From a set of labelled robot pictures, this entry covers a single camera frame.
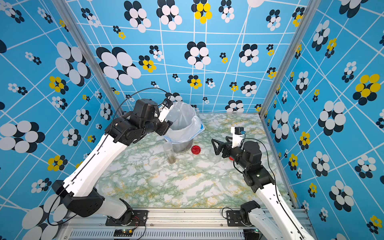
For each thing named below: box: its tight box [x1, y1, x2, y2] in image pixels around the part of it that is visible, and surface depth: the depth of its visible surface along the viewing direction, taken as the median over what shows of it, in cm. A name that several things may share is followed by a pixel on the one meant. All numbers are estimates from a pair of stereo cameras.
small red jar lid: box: [191, 145, 201, 155], surface depth 101 cm
